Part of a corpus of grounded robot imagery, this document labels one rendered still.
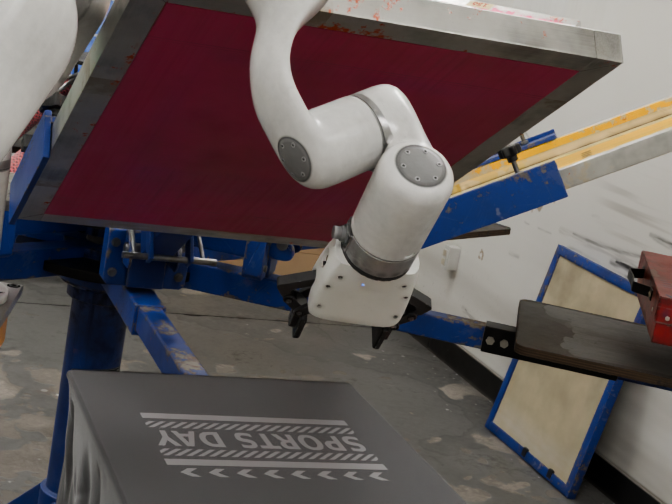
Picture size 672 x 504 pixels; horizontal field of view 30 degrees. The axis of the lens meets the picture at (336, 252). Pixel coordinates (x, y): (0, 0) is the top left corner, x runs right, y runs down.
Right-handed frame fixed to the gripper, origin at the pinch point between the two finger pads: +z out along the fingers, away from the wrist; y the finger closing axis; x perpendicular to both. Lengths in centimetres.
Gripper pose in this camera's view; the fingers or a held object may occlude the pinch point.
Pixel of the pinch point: (337, 328)
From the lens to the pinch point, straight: 138.4
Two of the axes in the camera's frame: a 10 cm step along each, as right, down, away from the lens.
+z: -2.7, 5.7, 7.8
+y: 9.6, 1.5, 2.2
